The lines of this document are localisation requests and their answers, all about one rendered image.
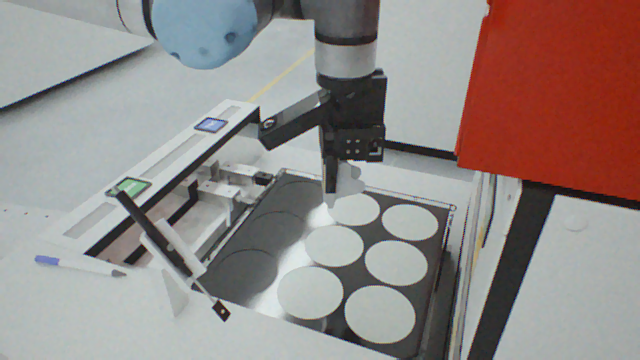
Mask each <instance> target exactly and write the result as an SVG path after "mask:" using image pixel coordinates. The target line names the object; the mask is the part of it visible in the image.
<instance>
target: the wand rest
mask: <svg viewBox="0 0 640 360"><path fill-rule="evenodd" d="M154 225H155V226H156V227H157V228H158V229H159V231H160V232H162V233H163V235H164V237H165V238H166V239H167V240H168V241H169V242H170V244H172V245H173V247H174V248H175V249H176V250H177V252H178V253H180V254H181V255H182V256H183V258H184V259H185V265H186V266H187V267H188V268H189V269H190V270H191V272H192V273H193V276H194V277H195V278H197V277H199V276H200V275H201V274H203V273H204V272H207V269H206V268H205V266H204V265H203V264H202V263H201V262H200V260H199V259H198V258H197V257H196V256H195V254H194V253H193V252H191V251H190V249H189V248H188V247H187V245H186V243H185V242H184V241H183V240H182V239H181V238H180V236H179V235H178V234H177V233H176V232H175V231H174V230H173V229H172V228H171V227H170V225H169V224H168V223H167V222H166V221H165V219H164V218H162V219H160V220H159V221H158V222H156V223H155V224H154ZM139 240H140V241H141V243H142V244H143V245H144V246H145V247H146V248H147V249H148V251H149V252H150V253H151V254H152V255H154V256H155V258H154V259H153V260H152V261H151V262H150V263H149V264H148V265H147V269H148V272H149V275H150V277H151V280H152V283H153V287H154V290H155V293H156V296H157V298H156V299H157V301H158V304H159V307H160V310H161V313H162V314H164V315H166V316H169V317H172V318H176V317H177V316H178V315H179V313H180V311H181V310H182V308H183V307H184V306H185V305H186V303H187V302H188V301H189V300H188V296H187V293H188V292H189V291H190V290H191V284H192V283H193V282H194V281H193V279H192V278H191V277H187V276H186V275H185V274H184V272H183V271H182V270H181V269H180V268H179V267H175V265H174V264H173V263H172V262H171V261H170V260H169V259H168V257H167V256H166V255H165V254H163V253H162V250H161V249H160V248H159V247H158V246H157V245H156V243H155V242H154V241H153V240H152V239H151V238H150V237H149V235H148V234H147V233H145V232H144V233H141V235H140V238H139ZM182 272H183V273H182Z"/></svg>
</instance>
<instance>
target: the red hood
mask: <svg viewBox="0 0 640 360"><path fill-rule="evenodd" d="M486 3H487V6H486V8H485V11H484V15H483V18H482V22H481V27H480V32H479V36H478V40H477V45H476V50H475V55H474V60H473V64H472V68H471V73H470V78H469V83H468V87H467V92H466V97H465V101H464V106H463V110H462V115H461V120H460V125H459V129H458V133H457V138H456V143H455V148H454V155H455V156H458V160H457V167H458V168H462V169H467V170H477V171H482V172H487V173H492V174H497V175H502V176H507V177H512V178H520V179H525V180H529V181H534V182H539V183H545V184H550V185H555V186H560V187H565V188H570V189H575V190H580V191H585V192H596V193H601V194H606V195H611V196H617V197H622V198H627V199H632V200H637V201H640V0H486Z"/></svg>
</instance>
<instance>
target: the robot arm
mask: <svg viewBox="0 0 640 360"><path fill-rule="evenodd" d="M0 1H2V2H6V3H10V4H14V5H18V6H22V7H26V8H30V9H34V10H39V11H43V12H47V13H51V14H55V15H59V16H63V17H67V18H71V19H75V20H79V21H83V22H87V23H91V24H95V25H100V26H104V27H108V28H112V29H116V30H120V31H123V32H127V33H132V34H136V35H140V36H144V37H148V38H152V39H155V40H158V41H159V42H160V44H161V45H162V47H163V48H164V49H165V51H166V52H167V53H168V54H169V55H171V56H173V57H174V58H176V59H177V60H178V61H180V62H181V63H182V64H184V65H186V66H188V67H191V68H195V69H202V70H206V69H214V68H217V67H222V66H224V65H225V64H227V63H228V61H230V60H232V59H234V58H236V57H237V56H239V55H240V54H242V53H243V52H244V51H245V50H246V49H247V48H248V46H249V45H250V44H251V42H252V41H253V39H254V38H255V37H256V36H257V35H258V34H259V33H260V32H261V31H262V30H263V29H264V28H265V27H266V26H267V25H268V24H270V23H271V22H272V21H273V20H274V19H283V20H300V21H306V20H313V21H314V68H315V70H316V83H317V85H318V86H319V87H321V88H322V89H320V90H318V91H317V92H313V93H311V94H310V95H309V96H307V97H305V98H303V99H301V100H299V101H298V102H296V103H294V104H292V105H291V106H290V107H288V108H286V109H284V110H282V111H281V112H277V113H275V114H273V115H271V116H270V117H268V118H266V119H265V120H263V121H262V122H260V123H259V124H258V134H257V139H258V140H259V142H260V143H261V144H262V146H263V147H264V148H265V150H266V151H272V150H274V149H275V148H277V147H279V146H281V145H283V144H285V143H287V142H289V141H291V139H293V138H295V137H297V136H299V135H301V134H303V133H305V132H308V131H310V130H311V129H313V128H315V127H317V126H318V136H319V146H320V152H321V171H322V191H323V201H324V202H325V203H326V205H327V206H328V208H334V204H335V201H336V200H337V199H339V198H343V197H347V196H350V195H354V194H358V193H361V192H363V191H364V190H365V189H366V183H365V182H364V181H362V180H360V179H358V178H359V177H360V176H361V173H362V171H361V169H360V168H359V167H357V166H355V165H352V164H349V163H348V160H352V161H353V162H357V161H366V163H380V162H383V159H384V150H385V140H386V131H387V127H386V125H385V123H384V115H385V106H386V95H387V86H388V76H387V75H385V74H384V70H383V69H382V68H375V67H376V55H377V44H378V27H379V15H380V2H381V0H0ZM333 92H334V93H333ZM378 126H380V127H378ZM377 138H382V146H381V154H370V153H371V152H378V146H377V143H376V142H375V139H377Z"/></svg>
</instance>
